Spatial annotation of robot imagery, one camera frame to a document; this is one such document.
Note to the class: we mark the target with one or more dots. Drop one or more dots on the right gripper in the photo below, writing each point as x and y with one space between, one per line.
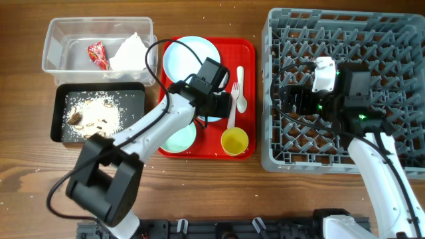
286 101

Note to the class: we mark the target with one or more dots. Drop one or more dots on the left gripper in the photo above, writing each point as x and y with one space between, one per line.
224 111

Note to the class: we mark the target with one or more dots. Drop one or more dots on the light blue bowl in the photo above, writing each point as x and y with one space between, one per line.
210 119

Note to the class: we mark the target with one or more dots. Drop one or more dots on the white plastic spoon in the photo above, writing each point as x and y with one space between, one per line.
241 103

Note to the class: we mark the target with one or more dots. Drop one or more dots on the white plastic fork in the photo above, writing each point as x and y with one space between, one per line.
234 95

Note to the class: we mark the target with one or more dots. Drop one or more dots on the yellow cup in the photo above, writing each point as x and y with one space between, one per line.
234 141

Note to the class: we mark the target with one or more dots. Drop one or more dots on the green bowl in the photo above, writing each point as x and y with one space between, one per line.
181 140

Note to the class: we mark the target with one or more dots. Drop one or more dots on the light blue plate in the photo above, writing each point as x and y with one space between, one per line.
179 61

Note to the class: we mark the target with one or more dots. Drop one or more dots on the white napkin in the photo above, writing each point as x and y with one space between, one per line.
130 55

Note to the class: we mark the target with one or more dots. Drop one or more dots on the food scraps rice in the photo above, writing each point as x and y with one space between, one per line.
89 112

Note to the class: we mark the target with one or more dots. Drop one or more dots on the red snack wrapper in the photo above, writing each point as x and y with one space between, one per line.
97 54

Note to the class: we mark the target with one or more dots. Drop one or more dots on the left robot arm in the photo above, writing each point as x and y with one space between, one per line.
107 174

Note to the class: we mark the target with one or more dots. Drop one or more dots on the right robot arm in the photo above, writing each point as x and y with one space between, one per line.
367 137

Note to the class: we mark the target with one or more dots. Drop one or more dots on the grey dishwasher rack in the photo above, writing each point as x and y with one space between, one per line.
391 45

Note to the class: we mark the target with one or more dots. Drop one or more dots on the red serving tray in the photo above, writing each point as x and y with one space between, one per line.
233 52

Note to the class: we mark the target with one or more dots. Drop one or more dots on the black plastic tray bin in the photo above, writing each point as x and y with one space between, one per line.
133 96

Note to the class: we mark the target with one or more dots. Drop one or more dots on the clear plastic bin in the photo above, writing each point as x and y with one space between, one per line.
65 53

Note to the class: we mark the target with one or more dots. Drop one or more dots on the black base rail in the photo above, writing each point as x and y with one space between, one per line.
299 227

